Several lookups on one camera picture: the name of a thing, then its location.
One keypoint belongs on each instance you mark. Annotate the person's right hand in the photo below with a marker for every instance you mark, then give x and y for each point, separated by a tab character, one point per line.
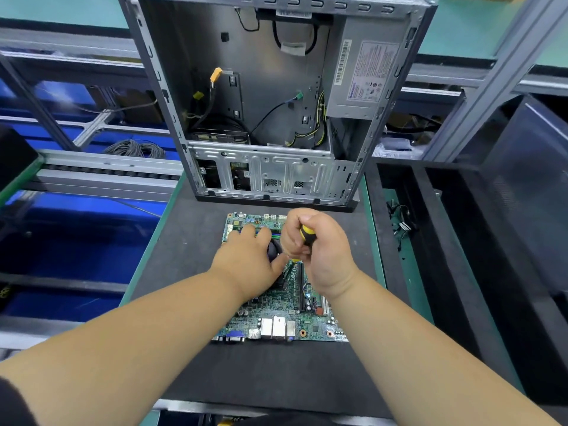
328	253

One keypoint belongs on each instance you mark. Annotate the person's left hand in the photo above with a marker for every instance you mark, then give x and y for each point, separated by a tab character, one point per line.
248	261

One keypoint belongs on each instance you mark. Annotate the silver power supply unit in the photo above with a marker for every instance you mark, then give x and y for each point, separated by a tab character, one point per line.
368	66

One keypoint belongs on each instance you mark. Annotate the green upper shelf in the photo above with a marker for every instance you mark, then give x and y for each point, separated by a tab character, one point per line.
53	13

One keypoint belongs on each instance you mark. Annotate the green motherboard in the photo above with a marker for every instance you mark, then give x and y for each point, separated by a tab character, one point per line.
293	319

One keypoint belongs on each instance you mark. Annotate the white plastic bags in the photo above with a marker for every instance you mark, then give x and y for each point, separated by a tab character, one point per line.
395	148

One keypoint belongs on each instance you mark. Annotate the person's black left sleeve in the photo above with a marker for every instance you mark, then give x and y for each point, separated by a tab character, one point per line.
13	403

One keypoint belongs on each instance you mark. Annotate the dark metal frame leg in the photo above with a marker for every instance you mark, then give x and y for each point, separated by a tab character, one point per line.
35	102

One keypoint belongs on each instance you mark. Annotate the grey roller conveyor rail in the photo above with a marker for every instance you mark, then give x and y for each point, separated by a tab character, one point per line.
106	177

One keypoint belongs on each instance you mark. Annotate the black foam tray with boards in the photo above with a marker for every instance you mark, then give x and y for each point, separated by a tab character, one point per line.
13	159

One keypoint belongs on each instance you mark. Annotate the person's left forearm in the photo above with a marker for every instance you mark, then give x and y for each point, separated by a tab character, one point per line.
115	350

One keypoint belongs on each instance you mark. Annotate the grey computer case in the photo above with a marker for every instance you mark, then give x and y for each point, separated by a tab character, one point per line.
266	75

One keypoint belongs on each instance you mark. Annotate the person's right forearm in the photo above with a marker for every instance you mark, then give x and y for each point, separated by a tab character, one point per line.
435	359

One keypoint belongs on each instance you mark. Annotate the aluminium frame post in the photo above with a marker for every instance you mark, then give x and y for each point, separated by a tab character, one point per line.
497	75

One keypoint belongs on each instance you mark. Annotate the empty black foam tray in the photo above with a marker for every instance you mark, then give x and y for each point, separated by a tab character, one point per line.
444	261

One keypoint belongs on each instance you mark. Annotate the grey side panel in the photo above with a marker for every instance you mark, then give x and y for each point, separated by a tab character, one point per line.
532	190

